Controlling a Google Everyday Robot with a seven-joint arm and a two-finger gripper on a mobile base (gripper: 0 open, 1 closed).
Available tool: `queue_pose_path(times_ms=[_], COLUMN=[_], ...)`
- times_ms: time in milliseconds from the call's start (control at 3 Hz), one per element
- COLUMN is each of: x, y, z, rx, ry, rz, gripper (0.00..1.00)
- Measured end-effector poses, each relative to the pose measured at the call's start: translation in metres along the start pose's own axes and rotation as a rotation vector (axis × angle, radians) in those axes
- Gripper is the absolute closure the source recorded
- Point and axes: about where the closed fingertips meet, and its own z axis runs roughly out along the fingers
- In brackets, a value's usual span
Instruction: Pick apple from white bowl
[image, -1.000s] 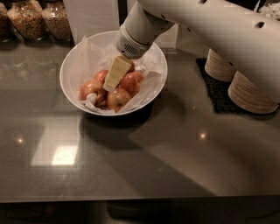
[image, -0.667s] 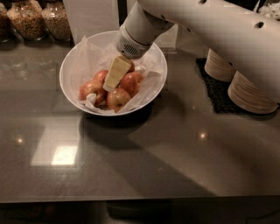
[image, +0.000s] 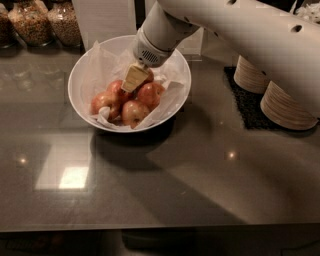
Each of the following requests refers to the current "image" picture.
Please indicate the glass cereal jar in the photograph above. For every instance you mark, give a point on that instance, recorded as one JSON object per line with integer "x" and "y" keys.
{"x": 29, "y": 19}
{"x": 62, "y": 18}

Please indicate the black mesh mat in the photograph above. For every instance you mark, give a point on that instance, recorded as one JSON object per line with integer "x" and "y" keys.
{"x": 248, "y": 105}

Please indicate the white bowl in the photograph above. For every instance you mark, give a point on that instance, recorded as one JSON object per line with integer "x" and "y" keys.
{"x": 83, "y": 70}

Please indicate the stack paper bowls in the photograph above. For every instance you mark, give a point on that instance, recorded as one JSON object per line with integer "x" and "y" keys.
{"x": 284, "y": 111}
{"x": 249, "y": 78}

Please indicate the right glass cereal jar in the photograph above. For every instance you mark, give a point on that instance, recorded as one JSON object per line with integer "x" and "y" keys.
{"x": 62, "y": 18}

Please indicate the middle glass cereal jar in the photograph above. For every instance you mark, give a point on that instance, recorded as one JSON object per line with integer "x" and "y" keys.
{"x": 29, "y": 19}

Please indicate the rear stack paper bowls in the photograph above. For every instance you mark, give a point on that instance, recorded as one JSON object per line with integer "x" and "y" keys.
{"x": 249, "y": 78}

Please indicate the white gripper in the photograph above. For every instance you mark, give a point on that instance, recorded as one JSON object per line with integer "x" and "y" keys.
{"x": 149, "y": 50}

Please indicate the white napkin pile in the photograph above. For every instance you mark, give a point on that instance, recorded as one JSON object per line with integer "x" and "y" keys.
{"x": 308, "y": 10}

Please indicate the white paper liner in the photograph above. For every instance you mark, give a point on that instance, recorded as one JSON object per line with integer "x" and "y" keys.
{"x": 103, "y": 63}

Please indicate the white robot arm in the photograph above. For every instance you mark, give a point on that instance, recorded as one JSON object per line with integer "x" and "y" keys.
{"x": 284, "y": 46}

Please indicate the red apple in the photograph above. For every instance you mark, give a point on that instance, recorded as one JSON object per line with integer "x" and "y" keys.
{"x": 122, "y": 96}
{"x": 150, "y": 76}
{"x": 133, "y": 113}
{"x": 150, "y": 94}
{"x": 106, "y": 99}

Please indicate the front stack paper bowls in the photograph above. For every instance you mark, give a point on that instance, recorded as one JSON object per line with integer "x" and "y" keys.
{"x": 284, "y": 111}

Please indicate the left clear sign holder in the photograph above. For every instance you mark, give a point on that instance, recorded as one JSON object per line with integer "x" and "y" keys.
{"x": 100, "y": 20}

